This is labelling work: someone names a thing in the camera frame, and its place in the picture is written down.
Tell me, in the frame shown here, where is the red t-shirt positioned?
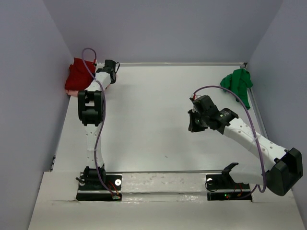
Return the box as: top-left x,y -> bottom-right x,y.
65,57 -> 93,91

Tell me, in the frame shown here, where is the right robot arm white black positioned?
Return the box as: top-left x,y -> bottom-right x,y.
188,95 -> 303,196

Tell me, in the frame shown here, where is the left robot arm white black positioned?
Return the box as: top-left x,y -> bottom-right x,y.
77,59 -> 117,191

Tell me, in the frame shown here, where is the folded pink t-shirt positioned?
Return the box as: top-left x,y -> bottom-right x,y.
65,79 -> 118,97

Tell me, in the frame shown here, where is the green t-shirt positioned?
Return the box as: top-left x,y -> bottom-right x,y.
220,69 -> 253,110

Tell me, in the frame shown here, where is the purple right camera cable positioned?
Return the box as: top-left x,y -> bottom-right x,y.
193,85 -> 267,199

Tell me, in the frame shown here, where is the purple camera cable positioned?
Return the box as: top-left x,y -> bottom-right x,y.
193,85 -> 267,199
81,47 -> 120,199

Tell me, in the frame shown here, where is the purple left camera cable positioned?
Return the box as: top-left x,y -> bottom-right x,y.
81,47 -> 120,199

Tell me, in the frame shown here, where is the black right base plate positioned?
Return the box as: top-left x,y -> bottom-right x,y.
205,174 -> 252,201

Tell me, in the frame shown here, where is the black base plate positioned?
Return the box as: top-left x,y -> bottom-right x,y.
76,173 -> 122,202
205,174 -> 252,201

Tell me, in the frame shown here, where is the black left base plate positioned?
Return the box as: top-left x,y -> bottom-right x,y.
76,173 -> 122,202

